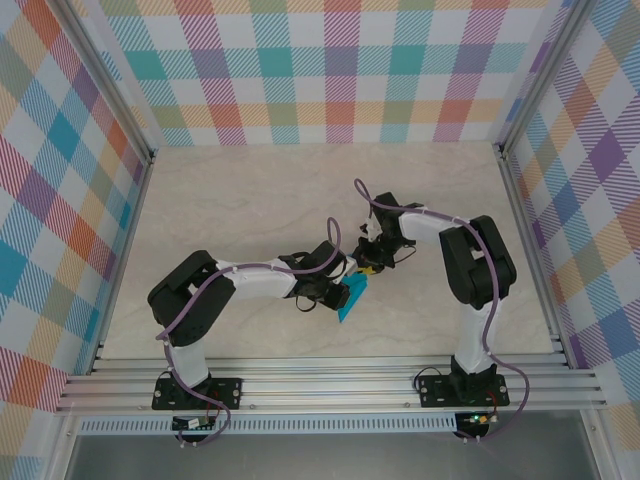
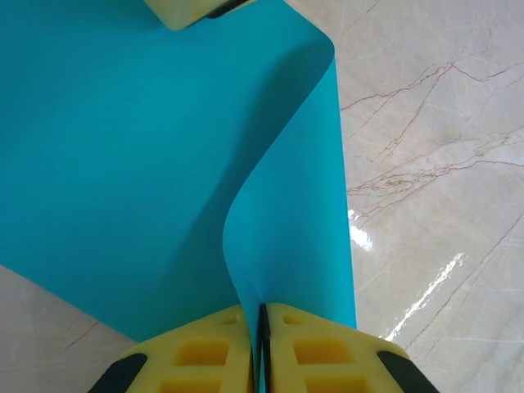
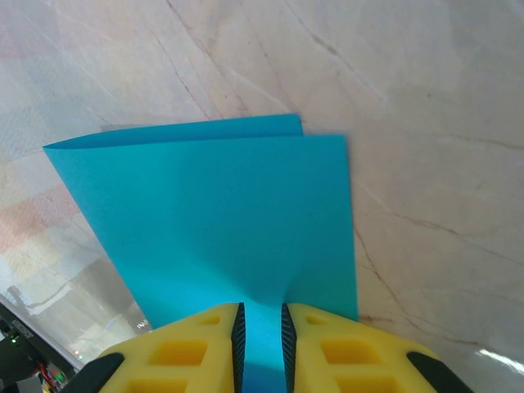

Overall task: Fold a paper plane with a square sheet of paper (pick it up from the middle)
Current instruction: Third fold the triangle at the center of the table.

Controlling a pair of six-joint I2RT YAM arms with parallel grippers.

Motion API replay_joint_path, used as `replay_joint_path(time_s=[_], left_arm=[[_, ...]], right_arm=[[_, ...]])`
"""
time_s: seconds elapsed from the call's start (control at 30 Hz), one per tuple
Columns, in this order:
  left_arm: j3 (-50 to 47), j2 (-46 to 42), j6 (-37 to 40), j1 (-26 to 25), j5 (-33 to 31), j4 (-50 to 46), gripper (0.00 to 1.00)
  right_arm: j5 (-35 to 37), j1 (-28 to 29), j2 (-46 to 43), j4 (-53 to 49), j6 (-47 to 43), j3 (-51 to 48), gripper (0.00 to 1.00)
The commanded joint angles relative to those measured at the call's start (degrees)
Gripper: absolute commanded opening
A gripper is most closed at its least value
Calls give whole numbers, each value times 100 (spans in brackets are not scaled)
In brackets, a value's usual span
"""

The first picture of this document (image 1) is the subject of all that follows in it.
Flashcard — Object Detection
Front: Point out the blue paper sheet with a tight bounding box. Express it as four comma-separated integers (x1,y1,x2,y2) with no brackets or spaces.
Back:
336,272,371,325

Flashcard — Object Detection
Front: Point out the grey metal shelf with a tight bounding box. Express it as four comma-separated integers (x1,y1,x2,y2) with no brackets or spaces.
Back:
64,432,601,480

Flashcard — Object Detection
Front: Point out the small black circuit board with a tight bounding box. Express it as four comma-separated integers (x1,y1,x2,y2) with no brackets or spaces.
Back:
171,416,216,431

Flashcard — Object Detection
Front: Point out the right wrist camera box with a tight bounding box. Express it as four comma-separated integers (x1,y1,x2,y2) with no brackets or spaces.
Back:
358,217,384,241

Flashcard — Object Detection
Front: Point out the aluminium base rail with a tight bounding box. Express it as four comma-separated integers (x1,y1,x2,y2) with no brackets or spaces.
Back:
54,355,609,414

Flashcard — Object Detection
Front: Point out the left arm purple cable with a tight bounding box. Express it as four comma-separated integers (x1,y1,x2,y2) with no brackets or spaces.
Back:
158,217,351,449

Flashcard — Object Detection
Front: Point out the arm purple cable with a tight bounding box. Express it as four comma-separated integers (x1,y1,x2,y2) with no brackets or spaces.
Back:
353,178,532,444
158,217,351,449

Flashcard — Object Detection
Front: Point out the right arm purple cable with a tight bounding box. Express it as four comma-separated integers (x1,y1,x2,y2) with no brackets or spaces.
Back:
353,178,532,444

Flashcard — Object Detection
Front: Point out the perforated grey cable duct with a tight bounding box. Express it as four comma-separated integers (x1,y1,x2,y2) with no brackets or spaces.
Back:
77,412,459,435

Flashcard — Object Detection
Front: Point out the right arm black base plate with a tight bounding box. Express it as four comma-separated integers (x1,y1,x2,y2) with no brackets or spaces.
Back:
417,374,511,409

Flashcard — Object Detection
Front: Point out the aluminium table side rail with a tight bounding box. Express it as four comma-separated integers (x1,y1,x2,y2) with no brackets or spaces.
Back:
87,149,157,376
497,144,574,369

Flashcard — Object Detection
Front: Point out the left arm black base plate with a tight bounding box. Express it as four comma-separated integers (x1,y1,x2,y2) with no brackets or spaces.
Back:
152,377,244,412

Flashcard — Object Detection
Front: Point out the aluminium frame post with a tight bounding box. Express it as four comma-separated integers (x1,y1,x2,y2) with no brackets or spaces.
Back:
492,0,596,156
52,0,157,164

